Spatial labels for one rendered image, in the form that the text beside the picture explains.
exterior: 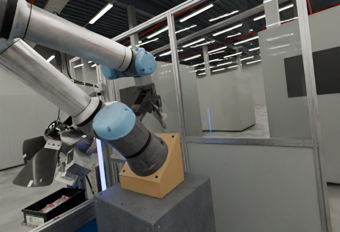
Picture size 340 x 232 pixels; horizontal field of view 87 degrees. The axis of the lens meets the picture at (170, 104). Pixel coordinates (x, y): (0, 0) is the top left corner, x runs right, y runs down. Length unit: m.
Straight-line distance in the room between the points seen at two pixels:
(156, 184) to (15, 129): 6.32
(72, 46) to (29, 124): 6.36
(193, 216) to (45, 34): 0.63
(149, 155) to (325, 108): 2.62
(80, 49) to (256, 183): 1.25
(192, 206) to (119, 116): 0.37
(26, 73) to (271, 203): 1.40
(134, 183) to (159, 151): 0.15
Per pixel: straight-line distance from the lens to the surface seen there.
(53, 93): 0.60
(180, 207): 0.60
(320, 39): 3.00
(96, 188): 1.74
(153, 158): 0.60
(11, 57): 0.59
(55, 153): 1.35
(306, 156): 1.29
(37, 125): 6.86
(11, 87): 13.62
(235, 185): 1.45
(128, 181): 0.70
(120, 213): 0.63
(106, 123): 0.53
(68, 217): 1.01
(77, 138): 1.13
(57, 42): 0.49
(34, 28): 0.48
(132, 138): 0.54
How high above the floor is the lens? 1.29
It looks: level
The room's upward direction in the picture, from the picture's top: 7 degrees counter-clockwise
